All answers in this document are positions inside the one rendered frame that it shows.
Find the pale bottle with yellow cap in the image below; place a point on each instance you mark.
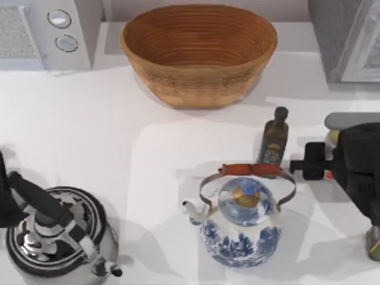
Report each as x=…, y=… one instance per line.
x=332, y=138

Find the dark olive oil bottle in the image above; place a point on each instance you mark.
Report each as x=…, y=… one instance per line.
x=272, y=139

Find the pale grey rounded box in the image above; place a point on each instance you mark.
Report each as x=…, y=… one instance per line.
x=347, y=121

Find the blue and white kettle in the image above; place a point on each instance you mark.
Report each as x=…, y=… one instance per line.
x=240, y=228

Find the green and yellow bottle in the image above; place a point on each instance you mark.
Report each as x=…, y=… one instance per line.
x=374, y=243

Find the grey framed cabinet door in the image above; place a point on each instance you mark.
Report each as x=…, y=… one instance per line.
x=360, y=47

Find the brown woven basket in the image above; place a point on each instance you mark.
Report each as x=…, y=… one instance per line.
x=196, y=71

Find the pale microwave oven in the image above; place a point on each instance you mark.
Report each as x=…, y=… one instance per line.
x=80, y=35

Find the small microwave knob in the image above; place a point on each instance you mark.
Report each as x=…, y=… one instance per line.
x=66, y=43

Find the large microwave knob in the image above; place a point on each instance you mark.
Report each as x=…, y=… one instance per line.
x=59, y=18

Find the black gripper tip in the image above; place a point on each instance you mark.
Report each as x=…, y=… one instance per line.
x=6, y=196

